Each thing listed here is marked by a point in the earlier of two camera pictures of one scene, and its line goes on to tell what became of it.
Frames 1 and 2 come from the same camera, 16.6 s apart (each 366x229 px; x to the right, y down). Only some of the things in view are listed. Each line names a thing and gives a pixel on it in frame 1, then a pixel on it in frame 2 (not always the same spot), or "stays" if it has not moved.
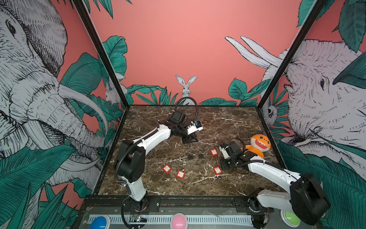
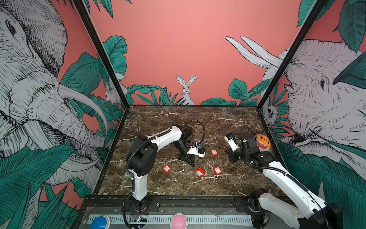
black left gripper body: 187,138 → 184,156
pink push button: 178,221 stays
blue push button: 99,222 stays
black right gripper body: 226,163 → 234,156
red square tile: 167,169 stays
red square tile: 180,174 → 199,171
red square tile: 214,151 stays
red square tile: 218,170 stays
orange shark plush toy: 259,144 stays
